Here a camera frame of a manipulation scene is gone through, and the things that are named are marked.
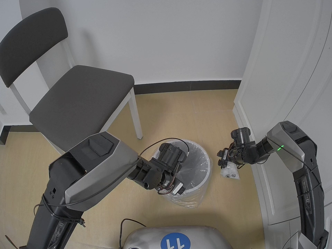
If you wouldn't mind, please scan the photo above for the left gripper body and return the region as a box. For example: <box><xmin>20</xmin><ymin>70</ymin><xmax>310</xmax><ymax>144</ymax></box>
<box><xmin>156</xmin><ymin>174</ymin><xmax>186</xmax><ymax>196</ymax></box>

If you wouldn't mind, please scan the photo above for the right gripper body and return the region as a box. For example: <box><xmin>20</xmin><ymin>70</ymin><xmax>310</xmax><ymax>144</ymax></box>
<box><xmin>220</xmin><ymin>147</ymin><xmax>243</xmax><ymax>167</ymax></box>

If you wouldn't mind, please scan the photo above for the clear printed wrapper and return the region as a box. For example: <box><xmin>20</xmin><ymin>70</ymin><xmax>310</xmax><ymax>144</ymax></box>
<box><xmin>220</xmin><ymin>163</ymin><xmax>241</xmax><ymax>180</ymax></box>

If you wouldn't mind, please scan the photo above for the clear plastic bag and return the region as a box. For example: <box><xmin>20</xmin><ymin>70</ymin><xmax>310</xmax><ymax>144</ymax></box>
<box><xmin>152</xmin><ymin>139</ymin><xmax>214</xmax><ymax>208</ymax></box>

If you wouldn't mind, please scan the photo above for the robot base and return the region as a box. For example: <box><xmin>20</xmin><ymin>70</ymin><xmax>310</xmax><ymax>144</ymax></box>
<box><xmin>124</xmin><ymin>225</ymin><xmax>234</xmax><ymax>249</ymax></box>

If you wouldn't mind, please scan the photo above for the white trash bin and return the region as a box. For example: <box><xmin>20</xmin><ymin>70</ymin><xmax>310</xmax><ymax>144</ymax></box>
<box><xmin>152</xmin><ymin>139</ymin><xmax>212</xmax><ymax>195</ymax></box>

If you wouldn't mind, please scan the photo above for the white wardrobe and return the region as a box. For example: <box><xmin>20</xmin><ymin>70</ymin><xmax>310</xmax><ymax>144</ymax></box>
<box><xmin>233</xmin><ymin>0</ymin><xmax>332</xmax><ymax>249</ymax></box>

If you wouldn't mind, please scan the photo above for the grey and white chair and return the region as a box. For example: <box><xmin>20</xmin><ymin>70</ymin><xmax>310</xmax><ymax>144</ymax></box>
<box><xmin>0</xmin><ymin>7</ymin><xmax>144</xmax><ymax>155</ymax></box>

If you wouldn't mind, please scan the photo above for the black cable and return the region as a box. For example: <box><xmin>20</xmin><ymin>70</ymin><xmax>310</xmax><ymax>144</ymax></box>
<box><xmin>137</xmin><ymin>138</ymin><xmax>190</xmax><ymax>163</ymax></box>
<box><xmin>119</xmin><ymin>218</ymin><xmax>147</xmax><ymax>248</ymax></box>

